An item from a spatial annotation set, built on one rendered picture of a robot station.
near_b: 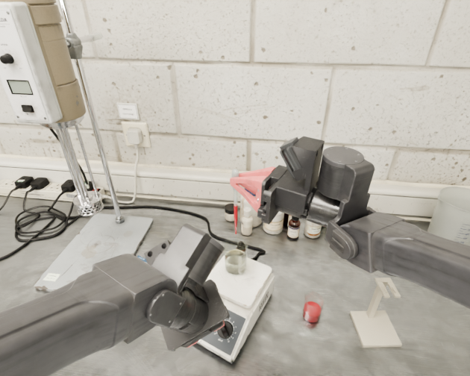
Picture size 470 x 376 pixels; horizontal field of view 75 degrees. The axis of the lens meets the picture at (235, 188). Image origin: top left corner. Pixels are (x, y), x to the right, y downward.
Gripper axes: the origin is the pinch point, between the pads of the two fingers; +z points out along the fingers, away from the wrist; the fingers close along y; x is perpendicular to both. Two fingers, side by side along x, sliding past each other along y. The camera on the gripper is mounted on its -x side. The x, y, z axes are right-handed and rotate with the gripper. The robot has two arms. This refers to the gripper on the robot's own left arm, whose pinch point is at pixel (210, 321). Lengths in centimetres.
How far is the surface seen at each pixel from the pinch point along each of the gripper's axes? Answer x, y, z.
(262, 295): -2.1, -9.9, 11.7
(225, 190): -42, -15, 28
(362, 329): 12.4, -24.7, 20.1
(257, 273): -6.8, -11.2, 11.2
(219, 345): 2.5, 1.9, 8.4
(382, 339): 15.7, -27.0, 20.1
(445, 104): -21, -77, 15
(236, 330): 1.8, -2.3, 8.4
